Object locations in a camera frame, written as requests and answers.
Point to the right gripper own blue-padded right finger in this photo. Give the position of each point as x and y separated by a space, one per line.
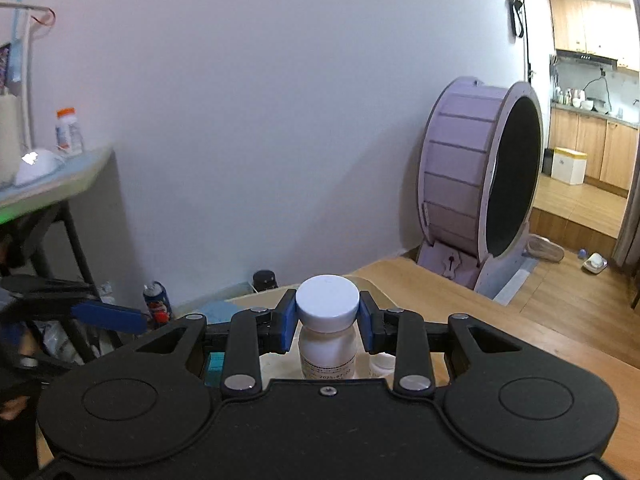
407 337

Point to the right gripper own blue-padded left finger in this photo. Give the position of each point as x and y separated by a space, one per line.
250 334

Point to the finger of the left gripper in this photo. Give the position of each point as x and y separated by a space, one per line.
110 317

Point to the white pill bottle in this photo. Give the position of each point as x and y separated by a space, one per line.
327 306

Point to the red white spray can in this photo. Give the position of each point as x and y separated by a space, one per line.
156 299

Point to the white upside-down bottle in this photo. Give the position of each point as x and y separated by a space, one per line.
381 365

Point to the beige plastic storage bin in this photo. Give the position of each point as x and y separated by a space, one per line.
329 319

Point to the teal capped jar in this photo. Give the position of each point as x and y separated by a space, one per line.
214 367

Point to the side desk shelf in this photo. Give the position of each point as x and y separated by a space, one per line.
74 178

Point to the white face mask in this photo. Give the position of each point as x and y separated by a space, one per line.
36 165

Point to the purple cat exercise wheel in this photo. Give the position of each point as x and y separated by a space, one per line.
477 178

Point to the orange-capped supplement bottle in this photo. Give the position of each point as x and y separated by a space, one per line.
67 131

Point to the white slipper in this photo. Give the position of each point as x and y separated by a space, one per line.
595 264

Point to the white yellow-lid box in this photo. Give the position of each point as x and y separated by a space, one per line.
569 166

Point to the white tumbler cup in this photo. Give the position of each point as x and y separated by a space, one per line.
10 139

